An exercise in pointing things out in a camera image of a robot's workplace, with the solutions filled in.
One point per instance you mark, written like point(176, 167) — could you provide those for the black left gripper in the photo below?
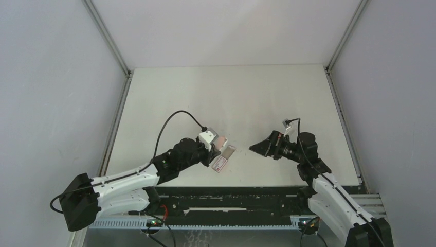
point(209, 156)

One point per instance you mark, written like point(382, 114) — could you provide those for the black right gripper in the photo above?
point(270, 146)

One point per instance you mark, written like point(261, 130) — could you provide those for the red white staples box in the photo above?
point(223, 159)

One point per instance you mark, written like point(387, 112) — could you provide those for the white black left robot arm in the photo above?
point(86, 199)

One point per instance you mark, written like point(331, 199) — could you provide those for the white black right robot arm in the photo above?
point(323, 195)

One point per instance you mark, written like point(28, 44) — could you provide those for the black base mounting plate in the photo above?
point(228, 206)

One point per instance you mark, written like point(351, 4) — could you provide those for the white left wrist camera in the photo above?
point(208, 137)

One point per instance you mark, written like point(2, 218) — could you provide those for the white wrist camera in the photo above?
point(288, 126)
point(208, 137)

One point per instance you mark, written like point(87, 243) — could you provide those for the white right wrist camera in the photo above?
point(288, 126)

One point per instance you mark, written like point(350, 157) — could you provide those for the front aluminium rail assembly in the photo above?
point(135, 221)

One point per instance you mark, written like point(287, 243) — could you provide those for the aluminium frame rail right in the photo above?
point(329, 70)

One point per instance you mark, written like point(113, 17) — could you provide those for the aluminium frame rail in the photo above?
point(123, 82)
point(329, 70)

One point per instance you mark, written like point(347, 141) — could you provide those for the aluminium frame rail left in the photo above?
point(123, 82)

